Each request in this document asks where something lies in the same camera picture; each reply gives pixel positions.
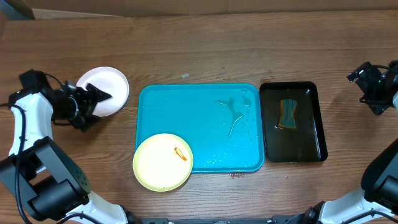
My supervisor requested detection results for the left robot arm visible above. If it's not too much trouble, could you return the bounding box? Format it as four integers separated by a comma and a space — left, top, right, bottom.
1, 70, 140, 223

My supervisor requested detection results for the teal plastic tray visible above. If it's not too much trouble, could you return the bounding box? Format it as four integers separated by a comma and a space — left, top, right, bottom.
136, 83, 265, 173

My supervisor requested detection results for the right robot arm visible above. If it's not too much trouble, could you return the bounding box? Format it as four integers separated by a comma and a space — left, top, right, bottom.
284, 60, 397, 224

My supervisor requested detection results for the white plate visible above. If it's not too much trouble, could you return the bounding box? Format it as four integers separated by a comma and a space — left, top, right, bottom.
76, 67, 129, 117

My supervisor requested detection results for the yellow plate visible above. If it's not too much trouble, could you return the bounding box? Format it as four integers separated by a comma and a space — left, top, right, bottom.
132, 133, 194, 192

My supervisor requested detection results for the ketchup stain on yellow plate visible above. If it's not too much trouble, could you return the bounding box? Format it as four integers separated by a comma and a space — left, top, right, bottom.
174, 147, 188, 161

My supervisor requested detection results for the black water tray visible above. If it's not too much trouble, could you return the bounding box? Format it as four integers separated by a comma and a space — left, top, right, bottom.
259, 82, 328, 162

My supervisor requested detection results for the green yellow sponge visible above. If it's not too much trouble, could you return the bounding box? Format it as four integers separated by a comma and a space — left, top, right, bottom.
277, 99, 297, 129

